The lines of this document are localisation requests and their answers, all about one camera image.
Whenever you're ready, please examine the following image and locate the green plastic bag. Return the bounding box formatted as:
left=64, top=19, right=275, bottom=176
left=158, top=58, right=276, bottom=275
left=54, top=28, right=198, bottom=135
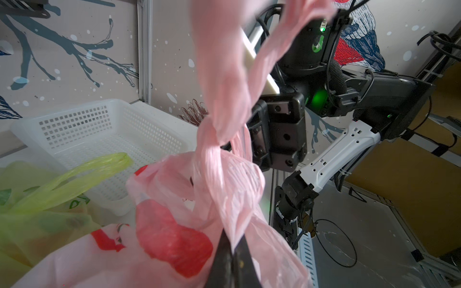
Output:
left=1, top=152, right=132, bottom=288

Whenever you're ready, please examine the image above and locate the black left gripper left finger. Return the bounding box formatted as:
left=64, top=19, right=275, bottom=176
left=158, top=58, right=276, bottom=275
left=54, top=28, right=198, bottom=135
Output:
left=204, top=230, right=234, bottom=288

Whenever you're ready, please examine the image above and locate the white plastic crate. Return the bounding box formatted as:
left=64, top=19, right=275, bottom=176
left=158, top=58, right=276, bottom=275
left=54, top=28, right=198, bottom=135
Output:
left=11, top=99, right=198, bottom=216

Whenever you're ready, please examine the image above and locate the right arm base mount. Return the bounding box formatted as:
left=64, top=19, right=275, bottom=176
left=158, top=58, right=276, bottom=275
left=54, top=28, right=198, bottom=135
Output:
left=273, top=186, right=319, bottom=250

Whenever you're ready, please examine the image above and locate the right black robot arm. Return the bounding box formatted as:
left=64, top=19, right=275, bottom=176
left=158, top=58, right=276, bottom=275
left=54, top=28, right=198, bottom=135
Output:
left=247, top=3, right=434, bottom=236

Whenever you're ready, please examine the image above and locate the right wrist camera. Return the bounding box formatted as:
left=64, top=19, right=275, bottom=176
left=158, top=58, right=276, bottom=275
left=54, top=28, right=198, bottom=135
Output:
left=241, top=30, right=280, bottom=102

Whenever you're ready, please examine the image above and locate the pink plastic bag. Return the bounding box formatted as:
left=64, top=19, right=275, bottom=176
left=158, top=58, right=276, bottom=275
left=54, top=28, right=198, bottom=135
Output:
left=16, top=1, right=336, bottom=288

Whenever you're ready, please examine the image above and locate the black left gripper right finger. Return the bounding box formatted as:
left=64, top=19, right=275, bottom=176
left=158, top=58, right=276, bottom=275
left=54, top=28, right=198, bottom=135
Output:
left=233, top=236, right=262, bottom=288

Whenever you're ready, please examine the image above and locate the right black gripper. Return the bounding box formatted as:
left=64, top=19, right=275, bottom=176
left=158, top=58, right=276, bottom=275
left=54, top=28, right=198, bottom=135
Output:
left=247, top=92, right=307, bottom=172

